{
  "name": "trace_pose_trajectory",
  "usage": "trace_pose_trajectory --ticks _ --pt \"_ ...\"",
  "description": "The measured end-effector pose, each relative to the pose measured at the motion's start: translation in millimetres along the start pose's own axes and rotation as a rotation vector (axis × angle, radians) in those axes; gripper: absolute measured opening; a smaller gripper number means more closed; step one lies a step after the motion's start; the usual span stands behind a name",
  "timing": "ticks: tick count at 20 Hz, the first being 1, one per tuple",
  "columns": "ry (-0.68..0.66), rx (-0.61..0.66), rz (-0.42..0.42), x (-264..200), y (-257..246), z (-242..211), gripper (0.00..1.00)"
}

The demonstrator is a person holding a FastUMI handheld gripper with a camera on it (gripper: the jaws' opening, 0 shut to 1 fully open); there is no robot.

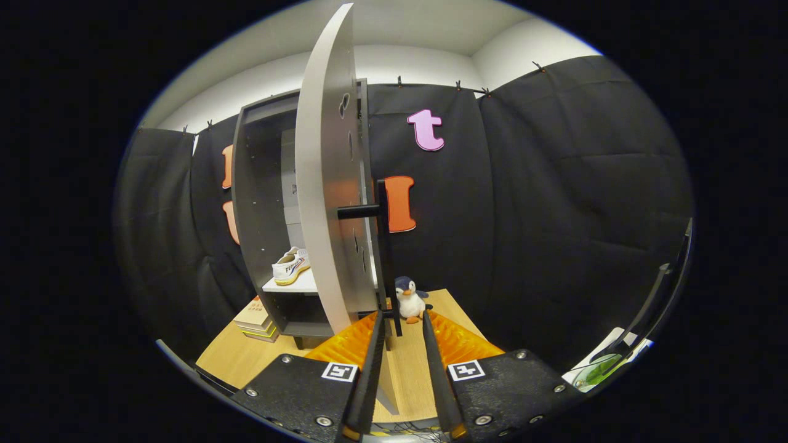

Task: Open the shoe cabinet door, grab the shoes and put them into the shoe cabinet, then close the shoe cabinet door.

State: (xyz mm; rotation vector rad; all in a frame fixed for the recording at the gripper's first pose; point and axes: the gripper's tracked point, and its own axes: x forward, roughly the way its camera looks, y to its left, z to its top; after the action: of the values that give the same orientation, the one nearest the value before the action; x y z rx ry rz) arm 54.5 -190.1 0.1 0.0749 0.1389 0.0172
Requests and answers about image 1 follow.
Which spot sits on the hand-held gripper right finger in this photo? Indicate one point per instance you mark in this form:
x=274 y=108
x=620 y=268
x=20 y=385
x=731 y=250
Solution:
x=440 y=381

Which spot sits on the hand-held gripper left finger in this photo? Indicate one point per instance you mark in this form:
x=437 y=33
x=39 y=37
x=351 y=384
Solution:
x=369 y=381

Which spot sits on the white sneaker shoe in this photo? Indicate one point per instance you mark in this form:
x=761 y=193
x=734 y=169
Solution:
x=289 y=267

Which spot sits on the white shoe cabinet door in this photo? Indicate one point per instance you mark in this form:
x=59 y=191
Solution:
x=320 y=184

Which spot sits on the dark grey shoe cabinet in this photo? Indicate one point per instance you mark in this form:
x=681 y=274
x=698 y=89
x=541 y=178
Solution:
x=252 y=215

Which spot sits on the penguin plush toy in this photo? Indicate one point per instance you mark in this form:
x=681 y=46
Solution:
x=410 y=301

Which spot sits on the thin pale book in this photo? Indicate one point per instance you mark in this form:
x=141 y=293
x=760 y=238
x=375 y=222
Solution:
x=265 y=338

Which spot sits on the yellow edged book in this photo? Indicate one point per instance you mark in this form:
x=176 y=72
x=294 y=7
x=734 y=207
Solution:
x=261 y=330

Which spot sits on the beige cover book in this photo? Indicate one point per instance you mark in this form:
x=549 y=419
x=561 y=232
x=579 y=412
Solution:
x=255 y=315

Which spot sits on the green object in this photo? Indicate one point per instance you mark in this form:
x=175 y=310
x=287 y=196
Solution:
x=600 y=369

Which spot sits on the black backdrop cloth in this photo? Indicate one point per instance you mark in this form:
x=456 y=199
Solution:
x=554 y=215

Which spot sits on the black curved stand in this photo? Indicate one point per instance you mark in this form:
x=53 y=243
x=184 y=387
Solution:
x=652 y=295

